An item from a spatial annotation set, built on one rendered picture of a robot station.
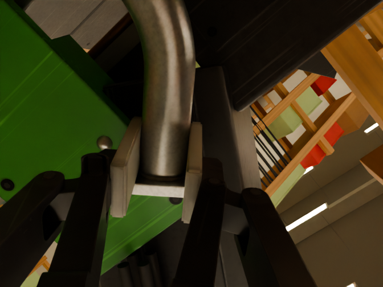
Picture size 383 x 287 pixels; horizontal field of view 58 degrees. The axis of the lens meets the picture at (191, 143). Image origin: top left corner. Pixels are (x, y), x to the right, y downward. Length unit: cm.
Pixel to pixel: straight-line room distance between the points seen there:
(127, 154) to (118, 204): 2
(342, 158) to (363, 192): 209
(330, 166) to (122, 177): 959
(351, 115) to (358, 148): 550
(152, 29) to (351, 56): 85
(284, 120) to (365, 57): 253
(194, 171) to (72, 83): 11
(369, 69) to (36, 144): 88
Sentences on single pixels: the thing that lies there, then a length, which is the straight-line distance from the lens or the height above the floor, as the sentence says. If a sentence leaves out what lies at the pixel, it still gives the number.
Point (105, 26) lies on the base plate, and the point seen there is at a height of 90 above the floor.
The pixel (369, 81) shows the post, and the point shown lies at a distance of 102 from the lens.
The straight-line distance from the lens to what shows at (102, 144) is 24.
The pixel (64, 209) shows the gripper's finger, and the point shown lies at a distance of 16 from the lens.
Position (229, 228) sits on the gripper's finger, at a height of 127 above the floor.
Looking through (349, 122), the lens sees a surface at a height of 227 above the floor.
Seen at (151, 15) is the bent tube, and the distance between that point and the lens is 19.
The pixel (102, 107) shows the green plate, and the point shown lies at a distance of 24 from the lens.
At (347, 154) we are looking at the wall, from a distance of 970.
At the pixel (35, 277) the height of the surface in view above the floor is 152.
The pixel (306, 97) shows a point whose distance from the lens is 382.
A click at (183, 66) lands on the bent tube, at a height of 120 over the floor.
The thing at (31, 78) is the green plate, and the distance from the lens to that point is 25.
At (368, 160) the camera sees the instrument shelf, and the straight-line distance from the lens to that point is 79.
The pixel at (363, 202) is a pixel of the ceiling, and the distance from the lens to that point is 789.
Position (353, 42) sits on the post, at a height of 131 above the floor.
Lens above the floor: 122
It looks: 2 degrees up
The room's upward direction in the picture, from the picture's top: 141 degrees clockwise
